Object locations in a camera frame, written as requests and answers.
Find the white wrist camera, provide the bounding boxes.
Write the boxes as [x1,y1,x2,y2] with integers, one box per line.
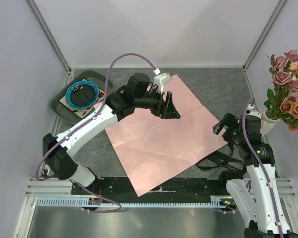
[153,68,171,94]
[245,104,261,122]

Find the black ribbon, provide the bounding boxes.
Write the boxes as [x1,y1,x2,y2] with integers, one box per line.
[195,143,246,175]

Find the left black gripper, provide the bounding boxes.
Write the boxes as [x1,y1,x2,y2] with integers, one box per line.
[135,87,181,120]

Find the orange dried flower spray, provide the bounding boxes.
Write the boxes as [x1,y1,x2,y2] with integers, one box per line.
[266,96,298,131]

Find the aluminium frame post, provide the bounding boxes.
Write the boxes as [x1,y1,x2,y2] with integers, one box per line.
[242,0,289,72]
[25,0,71,74]

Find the purple flower bouquet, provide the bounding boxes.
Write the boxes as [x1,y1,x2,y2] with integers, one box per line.
[95,75,227,197]

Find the dark green tray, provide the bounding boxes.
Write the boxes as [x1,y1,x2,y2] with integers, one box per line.
[50,70,106,125]

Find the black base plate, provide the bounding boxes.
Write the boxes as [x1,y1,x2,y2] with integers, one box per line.
[71,176,239,204]

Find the aluminium front rail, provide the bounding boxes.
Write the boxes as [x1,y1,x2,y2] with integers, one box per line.
[26,177,295,198]

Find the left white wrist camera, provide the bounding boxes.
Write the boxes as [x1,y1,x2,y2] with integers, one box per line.
[153,68,171,94]

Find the right aluminium frame post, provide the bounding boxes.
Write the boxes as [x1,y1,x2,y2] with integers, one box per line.
[242,0,289,72]

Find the light blue cable duct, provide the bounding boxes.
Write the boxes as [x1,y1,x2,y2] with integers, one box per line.
[36,195,229,209]

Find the blue rimmed black plate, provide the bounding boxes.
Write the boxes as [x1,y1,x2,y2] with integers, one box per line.
[65,80,100,110]

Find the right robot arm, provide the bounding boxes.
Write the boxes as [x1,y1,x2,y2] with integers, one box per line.
[213,112,298,238]

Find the white ceramic vase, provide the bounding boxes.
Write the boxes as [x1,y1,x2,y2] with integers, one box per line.
[260,112,279,137]

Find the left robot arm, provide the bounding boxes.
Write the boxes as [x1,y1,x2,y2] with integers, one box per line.
[43,73,181,195]

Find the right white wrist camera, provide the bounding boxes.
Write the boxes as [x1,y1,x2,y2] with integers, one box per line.
[245,104,261,122]

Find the left aluminium frame post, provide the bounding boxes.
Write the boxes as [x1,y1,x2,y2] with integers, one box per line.
[25,0,71,74]

